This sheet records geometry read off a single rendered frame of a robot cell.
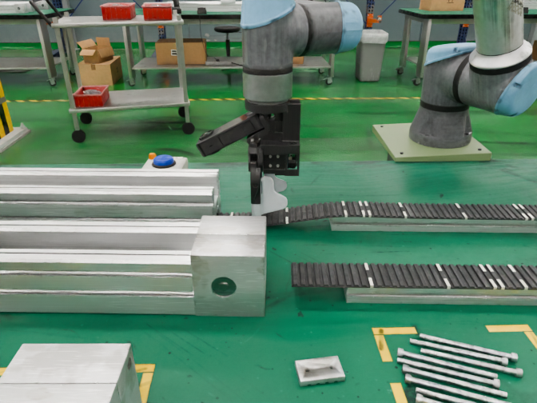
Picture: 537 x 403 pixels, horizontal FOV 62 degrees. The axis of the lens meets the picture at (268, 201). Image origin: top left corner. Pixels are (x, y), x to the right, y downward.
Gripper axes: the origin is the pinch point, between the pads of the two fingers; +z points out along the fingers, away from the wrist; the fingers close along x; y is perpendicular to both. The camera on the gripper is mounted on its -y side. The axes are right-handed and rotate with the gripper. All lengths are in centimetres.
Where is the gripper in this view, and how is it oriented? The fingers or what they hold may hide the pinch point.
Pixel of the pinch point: (256, 213)
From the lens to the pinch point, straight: 78.4
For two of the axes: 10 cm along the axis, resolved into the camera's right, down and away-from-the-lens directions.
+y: 10.0, 0.1, -0.2
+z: 0.0, 8.9, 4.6
